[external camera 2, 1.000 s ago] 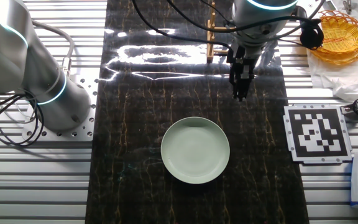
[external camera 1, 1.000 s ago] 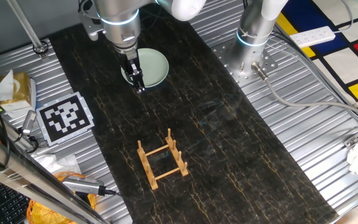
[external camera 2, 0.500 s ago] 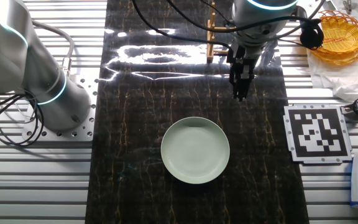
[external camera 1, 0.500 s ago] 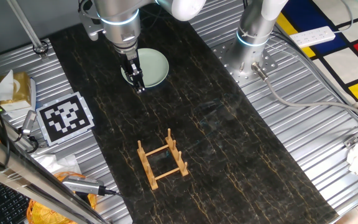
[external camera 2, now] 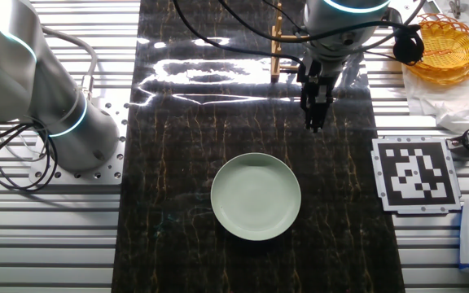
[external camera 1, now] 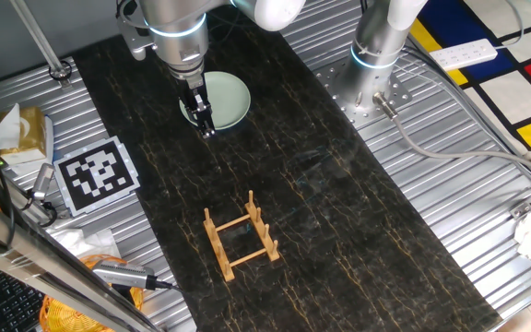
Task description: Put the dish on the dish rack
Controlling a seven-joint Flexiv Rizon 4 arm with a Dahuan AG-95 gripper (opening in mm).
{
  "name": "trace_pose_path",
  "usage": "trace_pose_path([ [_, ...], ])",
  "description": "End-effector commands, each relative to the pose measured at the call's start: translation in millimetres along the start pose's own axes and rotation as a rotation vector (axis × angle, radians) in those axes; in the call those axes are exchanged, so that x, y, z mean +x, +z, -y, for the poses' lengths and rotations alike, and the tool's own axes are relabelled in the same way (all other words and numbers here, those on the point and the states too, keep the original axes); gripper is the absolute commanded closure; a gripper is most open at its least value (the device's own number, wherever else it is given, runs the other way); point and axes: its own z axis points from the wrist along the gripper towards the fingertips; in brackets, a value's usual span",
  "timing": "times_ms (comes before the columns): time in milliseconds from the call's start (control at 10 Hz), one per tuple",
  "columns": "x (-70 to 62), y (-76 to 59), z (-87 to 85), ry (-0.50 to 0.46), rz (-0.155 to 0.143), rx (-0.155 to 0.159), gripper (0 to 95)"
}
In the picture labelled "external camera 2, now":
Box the grey robot base hose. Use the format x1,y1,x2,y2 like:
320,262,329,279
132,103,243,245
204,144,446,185
41,26,99,101

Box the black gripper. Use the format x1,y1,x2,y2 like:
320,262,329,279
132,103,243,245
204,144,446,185
297,60,341,133

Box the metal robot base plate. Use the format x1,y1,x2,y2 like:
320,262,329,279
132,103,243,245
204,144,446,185
28,99,129,186

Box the small metal clip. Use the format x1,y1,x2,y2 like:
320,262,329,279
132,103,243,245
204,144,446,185
448,0,463,20

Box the black base cable bundle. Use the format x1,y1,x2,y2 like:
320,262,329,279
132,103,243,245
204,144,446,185
0,120,59,192

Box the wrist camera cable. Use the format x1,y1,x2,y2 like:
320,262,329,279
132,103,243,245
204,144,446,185
217,0,423,44

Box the white plastic bag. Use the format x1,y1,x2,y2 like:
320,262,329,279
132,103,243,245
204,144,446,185
401,64,469,135

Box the wrist-mounted camera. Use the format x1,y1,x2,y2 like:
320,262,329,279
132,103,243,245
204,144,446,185
392,23,426,66

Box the wooden dish rack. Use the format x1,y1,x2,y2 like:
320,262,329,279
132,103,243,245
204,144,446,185
270,2,313,82

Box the black marble pattern mat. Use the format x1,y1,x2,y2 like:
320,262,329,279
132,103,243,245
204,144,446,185
111,0,406,293

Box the pale green round plate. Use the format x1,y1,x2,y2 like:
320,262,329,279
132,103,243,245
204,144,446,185
210,152,302,242

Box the white paper sheet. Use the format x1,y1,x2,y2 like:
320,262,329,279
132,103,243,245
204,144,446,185
423,0,469,28

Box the black white marker board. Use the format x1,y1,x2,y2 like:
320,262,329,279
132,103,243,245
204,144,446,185
370,136,462,216

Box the orange wicker basket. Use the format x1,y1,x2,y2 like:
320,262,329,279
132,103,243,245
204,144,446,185
403,12,469,85

